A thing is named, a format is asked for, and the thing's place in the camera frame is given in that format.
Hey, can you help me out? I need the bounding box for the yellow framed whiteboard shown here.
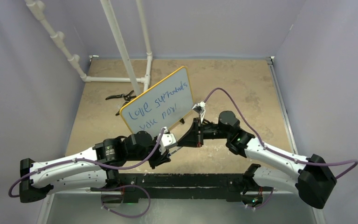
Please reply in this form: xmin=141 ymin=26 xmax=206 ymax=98
xmin=120 ymin=66 xmax=194 ymax=138

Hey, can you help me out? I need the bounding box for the aluminium frame rail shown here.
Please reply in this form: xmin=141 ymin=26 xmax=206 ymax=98
xmin=265 ymin=56 xmax=298 ymax=154

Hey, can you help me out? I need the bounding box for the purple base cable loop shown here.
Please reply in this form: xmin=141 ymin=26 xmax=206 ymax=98
xmin=100 ymin=184 xmax=151 ymax=218

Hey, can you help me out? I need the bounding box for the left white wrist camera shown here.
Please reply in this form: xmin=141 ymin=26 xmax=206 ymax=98
xmin=158 ymin=133 xmax=178 ymax=152

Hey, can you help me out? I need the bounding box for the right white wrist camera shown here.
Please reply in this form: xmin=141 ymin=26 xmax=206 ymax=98
xmin=192 ymin=101 xmax=206 ymax=124

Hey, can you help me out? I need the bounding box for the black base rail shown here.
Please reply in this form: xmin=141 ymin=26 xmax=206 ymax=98
xmin=90 ymin=174 xmax=260 ymax=203

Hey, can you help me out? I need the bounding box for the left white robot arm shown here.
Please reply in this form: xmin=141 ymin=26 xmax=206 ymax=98
xmin=18 ymin=130 xmax=177 ymax=203

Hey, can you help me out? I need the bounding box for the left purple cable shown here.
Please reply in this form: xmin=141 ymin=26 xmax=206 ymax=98
xmin=8 ymin=126 xmax=166 ymax=198

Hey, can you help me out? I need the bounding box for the white pvc pipe frame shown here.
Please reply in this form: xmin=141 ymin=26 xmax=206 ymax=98
xmin=25 ymin=0 xmax=153 ymax=96

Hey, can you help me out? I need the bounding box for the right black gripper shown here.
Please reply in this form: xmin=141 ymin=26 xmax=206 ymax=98
xmin=177 ymin=119 xmax=229 ymax=148

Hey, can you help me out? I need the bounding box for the blue whiteboard marker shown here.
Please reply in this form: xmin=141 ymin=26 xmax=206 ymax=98
xmin=169 ymin=147 xmax=182 ymax=154

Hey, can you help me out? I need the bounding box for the black grey wire stripper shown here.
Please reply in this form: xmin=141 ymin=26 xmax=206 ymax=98
xmin=105 ymin=90 xmax=137 ymax=117

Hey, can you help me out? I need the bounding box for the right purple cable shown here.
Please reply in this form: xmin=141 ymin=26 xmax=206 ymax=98
xmin=203 ymin=88 xmax=358 ymax=180

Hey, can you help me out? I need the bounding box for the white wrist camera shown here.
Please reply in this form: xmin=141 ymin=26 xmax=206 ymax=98
xmin=192 ymin=101 xmax=206 ymax=124
xmin=158 ymin=133 xmax=178 ymax=152

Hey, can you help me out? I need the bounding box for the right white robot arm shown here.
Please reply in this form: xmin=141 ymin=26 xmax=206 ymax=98
xmin=178 ymin=111 xmax=337 ymax=209

